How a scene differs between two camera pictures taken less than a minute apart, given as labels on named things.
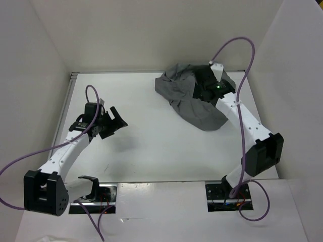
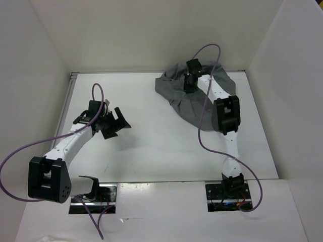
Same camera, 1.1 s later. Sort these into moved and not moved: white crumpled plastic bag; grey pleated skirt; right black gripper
Moved: right black gripper
Not moved: white crumpled plastic bag; grey pleated skirt
